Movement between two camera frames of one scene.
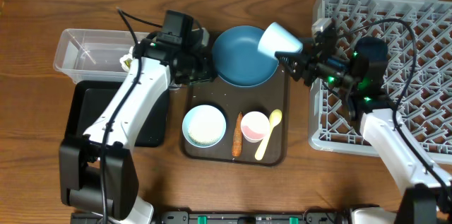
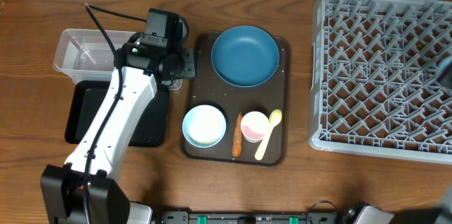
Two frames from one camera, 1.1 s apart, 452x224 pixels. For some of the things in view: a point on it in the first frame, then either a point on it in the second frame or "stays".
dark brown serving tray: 228,124 stays
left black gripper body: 195,69 -> 181,65
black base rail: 227,217 stays
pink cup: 255,126 stays
